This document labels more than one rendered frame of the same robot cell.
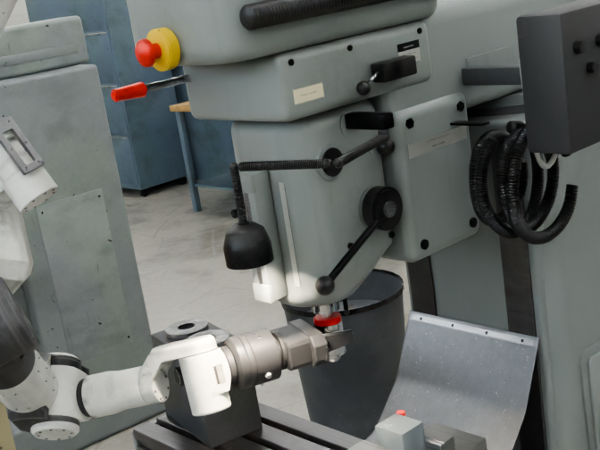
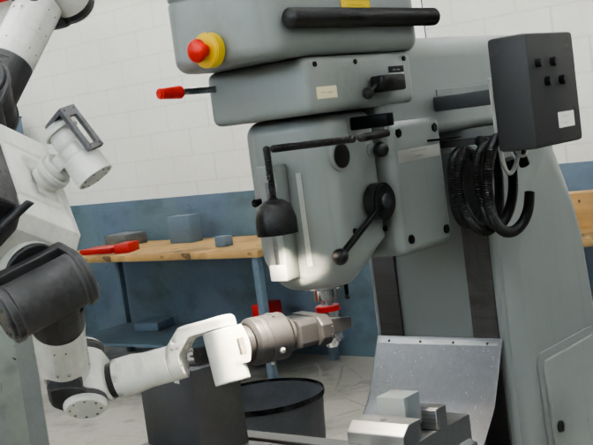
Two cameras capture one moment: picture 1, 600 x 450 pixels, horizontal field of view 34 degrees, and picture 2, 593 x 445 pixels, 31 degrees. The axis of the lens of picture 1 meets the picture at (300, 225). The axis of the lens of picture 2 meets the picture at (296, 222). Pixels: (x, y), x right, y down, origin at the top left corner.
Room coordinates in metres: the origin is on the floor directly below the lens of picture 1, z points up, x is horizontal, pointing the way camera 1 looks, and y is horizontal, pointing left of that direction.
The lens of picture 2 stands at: (-0.40, 0.37, 1.61)
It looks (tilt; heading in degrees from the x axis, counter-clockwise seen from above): 5 degrees down; 350
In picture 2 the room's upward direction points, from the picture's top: 8 degrees counter-clockwise
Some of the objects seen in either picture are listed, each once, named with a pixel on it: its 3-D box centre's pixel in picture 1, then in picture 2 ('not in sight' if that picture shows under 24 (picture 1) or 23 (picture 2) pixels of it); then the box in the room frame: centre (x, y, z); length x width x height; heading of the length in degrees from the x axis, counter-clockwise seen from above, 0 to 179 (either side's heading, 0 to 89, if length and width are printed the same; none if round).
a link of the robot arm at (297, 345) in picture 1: (281, 351); (289, 334); (1.55, 0.06, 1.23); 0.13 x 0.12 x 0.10; 22
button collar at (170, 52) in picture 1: (162, 49); (208, 50); (1.43, 0.15, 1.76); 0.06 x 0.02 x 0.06; 40
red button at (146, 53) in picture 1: (149, 52); (198, 50); (1.42, 0.17, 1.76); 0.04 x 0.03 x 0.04; 40
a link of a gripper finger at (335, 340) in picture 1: (337, 340); (338, 325); (1.55, -0.03, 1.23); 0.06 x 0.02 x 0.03; 112
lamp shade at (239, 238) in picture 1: (246, 242); (275, 215); (1.42, 0.08, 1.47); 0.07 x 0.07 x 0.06
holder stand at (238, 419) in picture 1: (204, 377); (191, 398); (1.90, 0.24, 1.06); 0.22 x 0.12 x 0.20; 29
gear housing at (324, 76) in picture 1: (310, 70); (313, 88); (1.61, -0.05, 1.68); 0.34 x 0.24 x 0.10; 130
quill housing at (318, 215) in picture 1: (312, 201); (315, 199); (1.58, -0.03, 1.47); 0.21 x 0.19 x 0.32; 40
